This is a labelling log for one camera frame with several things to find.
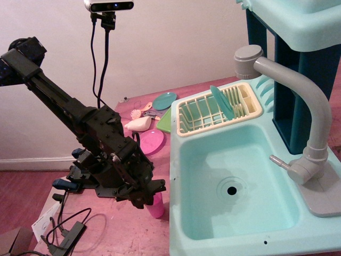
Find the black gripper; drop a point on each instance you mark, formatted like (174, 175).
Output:
(136, 174)

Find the pink plastic cup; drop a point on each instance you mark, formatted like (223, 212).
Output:
(157, 209)

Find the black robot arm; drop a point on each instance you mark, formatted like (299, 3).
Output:
(110, 163)

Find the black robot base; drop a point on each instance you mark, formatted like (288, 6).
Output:
(91, 172)

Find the teal toy sink unit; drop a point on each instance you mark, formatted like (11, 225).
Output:
(228, 198)

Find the pink plastic plate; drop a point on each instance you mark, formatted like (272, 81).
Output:
(151, 140)

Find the cream toy soap bottle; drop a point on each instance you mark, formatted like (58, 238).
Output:
(139, 125)

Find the green cutting board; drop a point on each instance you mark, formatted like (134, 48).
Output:
(164, 124)

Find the black usb hub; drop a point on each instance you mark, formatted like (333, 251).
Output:
(69, 241)

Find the grey toy utensil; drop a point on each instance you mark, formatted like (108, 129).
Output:
(154, 114)

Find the orange toy dish brush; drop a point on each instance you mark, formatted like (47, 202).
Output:
(137, 113)

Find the blue table clamp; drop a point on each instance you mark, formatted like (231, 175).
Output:
(66, 185)

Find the teal plate on table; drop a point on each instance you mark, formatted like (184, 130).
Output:
(164, 101)

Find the white paper card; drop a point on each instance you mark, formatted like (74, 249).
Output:
(40, 225)

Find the teal plate in rack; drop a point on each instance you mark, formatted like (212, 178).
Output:
(222, 102)

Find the cream dish rack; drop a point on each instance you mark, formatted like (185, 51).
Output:
(201, 113)

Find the brown cardboard box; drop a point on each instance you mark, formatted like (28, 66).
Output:
(16, 241)

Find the grey toy faucet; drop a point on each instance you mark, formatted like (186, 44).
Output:
(315, 177)

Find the dark teal shelf frame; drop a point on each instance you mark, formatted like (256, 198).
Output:
(307, 53)

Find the silver depth camera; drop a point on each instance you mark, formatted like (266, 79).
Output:
(107, 6)

